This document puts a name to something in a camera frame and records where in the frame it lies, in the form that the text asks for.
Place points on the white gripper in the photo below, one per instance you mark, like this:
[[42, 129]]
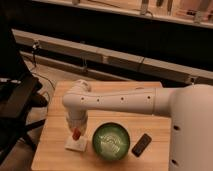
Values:
[[77, 123]]

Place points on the white sponge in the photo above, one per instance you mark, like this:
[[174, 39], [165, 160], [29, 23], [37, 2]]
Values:
[[76, 145]]

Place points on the green bowl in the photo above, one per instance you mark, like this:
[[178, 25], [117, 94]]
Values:
[[111, 141]]

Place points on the black phone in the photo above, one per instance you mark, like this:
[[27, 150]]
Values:
[[141, 145]]

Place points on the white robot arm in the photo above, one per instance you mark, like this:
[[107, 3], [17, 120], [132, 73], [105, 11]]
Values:
[[190, 109]]

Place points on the wooden table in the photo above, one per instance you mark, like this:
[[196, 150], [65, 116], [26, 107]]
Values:
[[52, 156]]

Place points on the black office chair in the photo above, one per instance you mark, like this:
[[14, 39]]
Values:
[[18, 94]]

